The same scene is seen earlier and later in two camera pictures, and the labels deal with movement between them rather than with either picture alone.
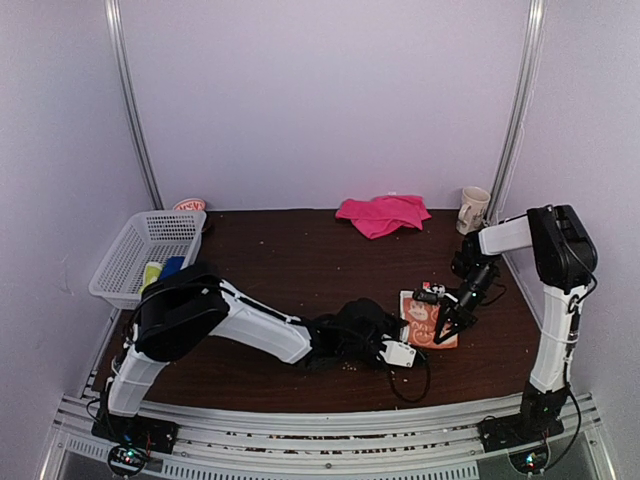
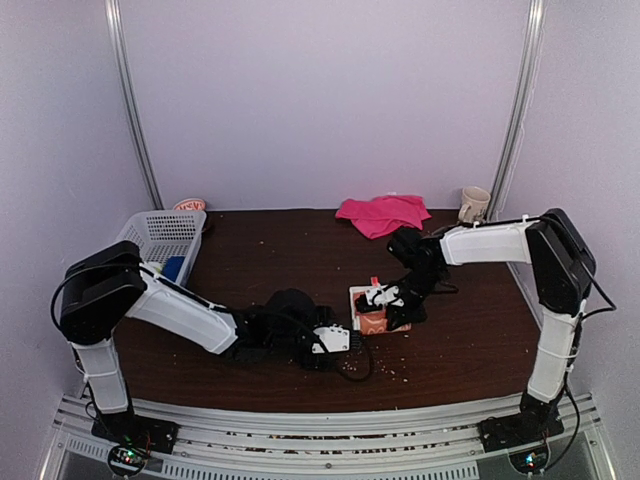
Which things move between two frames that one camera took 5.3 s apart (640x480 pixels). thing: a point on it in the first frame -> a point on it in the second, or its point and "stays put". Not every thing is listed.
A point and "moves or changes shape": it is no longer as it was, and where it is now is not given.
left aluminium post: [123, 75] stays put
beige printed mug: [474, 201] stays put
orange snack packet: [423, 318] moves or changes shape
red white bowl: [191, 204] stays put
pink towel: [384, 215] stays put
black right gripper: [459, 320] -> [417, 316]
